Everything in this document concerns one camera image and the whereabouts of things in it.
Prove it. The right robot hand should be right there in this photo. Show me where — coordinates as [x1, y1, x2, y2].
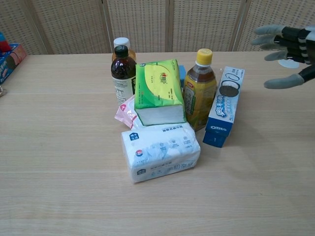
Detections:
[251, 24, 315, 89]

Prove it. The red blue small item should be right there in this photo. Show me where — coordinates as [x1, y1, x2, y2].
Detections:
[0, 31, 12, 52]

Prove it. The white tissue pack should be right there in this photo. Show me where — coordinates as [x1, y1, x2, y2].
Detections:
[121, 122, 201, 184]

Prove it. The yellow cap tea bottle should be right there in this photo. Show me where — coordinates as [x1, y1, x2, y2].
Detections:
[183, 48, 218, 131]

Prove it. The dark tea bottle black cap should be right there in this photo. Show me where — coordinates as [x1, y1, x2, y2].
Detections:
[110, 45, 137, 106]

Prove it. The small light blue box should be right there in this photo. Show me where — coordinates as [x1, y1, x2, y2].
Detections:
[178, 65, 188, 87]

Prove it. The white round disc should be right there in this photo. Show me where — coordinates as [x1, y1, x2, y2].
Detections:
[278, 60, 300, 69]

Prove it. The red blue cookie box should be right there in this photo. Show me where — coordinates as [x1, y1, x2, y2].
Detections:
[0, 43, 28, 86]

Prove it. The pink wet wipes pack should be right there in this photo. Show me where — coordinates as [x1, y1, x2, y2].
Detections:
[114, 95, 143, 130]

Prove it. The green tissue pack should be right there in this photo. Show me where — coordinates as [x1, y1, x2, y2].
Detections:
[134, 59, 187, 126]

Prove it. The blue white Oreo box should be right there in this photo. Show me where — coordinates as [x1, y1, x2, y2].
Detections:
[203, 66, 246, 148]

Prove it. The beige folding screen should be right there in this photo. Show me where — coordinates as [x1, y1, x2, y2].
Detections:
[0, 0, 315, 56]

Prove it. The white cap bottle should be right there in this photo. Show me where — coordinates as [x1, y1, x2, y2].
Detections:
[112, 37, 136, 62]

